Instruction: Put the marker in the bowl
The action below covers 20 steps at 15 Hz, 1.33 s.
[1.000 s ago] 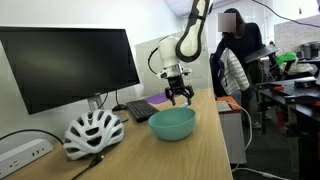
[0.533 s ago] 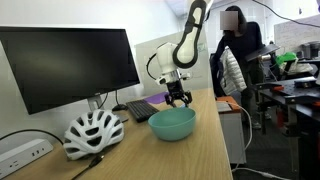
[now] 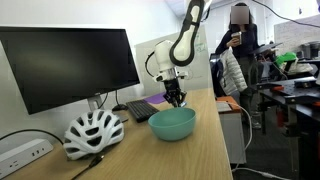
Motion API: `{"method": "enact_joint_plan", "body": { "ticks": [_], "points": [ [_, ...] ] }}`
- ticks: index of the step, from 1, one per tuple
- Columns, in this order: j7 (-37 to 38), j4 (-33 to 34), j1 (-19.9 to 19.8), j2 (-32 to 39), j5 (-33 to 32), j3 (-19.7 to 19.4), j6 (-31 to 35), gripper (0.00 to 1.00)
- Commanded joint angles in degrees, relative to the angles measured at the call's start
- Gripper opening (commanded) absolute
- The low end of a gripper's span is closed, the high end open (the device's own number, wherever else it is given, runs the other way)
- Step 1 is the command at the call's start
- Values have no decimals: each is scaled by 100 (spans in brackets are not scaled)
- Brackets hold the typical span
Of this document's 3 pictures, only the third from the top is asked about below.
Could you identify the white puffer jacket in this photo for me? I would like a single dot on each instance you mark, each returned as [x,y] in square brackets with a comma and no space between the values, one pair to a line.
[232,73]

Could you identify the orange and grey cabinet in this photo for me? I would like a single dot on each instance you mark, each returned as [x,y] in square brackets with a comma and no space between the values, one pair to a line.
[230,130]

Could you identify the green object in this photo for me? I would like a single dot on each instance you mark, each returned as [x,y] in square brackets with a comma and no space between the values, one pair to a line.
[286,58]

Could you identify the black computer monitor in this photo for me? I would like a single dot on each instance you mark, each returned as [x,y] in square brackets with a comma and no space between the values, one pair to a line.
[66,66]

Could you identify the white power strip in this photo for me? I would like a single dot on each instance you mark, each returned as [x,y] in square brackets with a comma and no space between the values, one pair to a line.
[20,156]

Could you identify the orange black clamp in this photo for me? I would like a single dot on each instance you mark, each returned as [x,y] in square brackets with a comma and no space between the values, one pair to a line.
[277,88]
[316,104]

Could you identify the black perforated robot table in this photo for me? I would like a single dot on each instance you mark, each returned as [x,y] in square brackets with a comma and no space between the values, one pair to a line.
[296,100]

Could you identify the black computer mouse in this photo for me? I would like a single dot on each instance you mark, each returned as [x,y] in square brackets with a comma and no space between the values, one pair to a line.
[119,107]

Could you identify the paper coffee cup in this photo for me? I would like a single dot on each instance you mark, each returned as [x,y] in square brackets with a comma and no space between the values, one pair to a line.
[236,37]

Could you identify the white whiteboard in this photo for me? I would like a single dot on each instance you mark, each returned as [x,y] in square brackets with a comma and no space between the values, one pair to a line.
[200,66]

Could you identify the white bicycle helmet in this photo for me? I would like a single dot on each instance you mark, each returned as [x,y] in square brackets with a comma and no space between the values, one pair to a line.
[93,133]

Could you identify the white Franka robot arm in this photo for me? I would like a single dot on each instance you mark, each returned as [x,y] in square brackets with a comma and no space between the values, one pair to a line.
[185,40]

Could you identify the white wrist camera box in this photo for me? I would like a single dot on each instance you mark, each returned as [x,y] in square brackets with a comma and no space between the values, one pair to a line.
[159,78]

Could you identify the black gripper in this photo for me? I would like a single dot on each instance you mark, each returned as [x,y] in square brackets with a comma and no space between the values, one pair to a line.
[172,87]

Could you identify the white blue marker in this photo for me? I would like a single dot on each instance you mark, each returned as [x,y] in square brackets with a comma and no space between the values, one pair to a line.
[183,104]

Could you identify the teal bowl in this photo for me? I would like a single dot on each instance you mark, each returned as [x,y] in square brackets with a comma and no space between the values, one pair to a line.
[172,125]

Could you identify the black keyboard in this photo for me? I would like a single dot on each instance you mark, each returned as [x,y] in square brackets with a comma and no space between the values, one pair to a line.
[141,110]

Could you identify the person in dark clothes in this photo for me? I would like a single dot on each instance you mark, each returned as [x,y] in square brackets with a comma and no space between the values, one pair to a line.
[245,43]

